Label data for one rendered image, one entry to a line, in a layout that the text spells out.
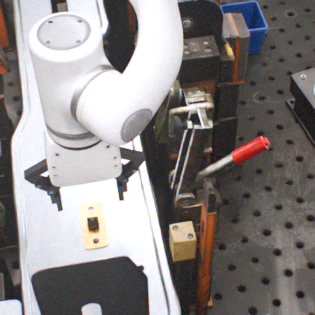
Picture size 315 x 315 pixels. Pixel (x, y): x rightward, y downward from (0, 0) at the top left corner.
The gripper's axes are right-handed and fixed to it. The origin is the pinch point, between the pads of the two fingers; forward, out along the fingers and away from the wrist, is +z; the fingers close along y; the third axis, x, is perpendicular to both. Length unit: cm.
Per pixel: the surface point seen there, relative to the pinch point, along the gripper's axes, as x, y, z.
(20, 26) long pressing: -50, 8, 9
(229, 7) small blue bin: -72, -42, 31
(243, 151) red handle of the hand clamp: 0.4, -22.9, -5.0
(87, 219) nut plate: -0.3, 0.9, 7.0
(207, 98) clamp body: -16.5, -21.9, 1.4
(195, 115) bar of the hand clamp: -1.0, -15.9, -12.8
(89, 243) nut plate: 3.5, 1.2, 7.9
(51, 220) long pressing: -2.1, 6.4, 8.2
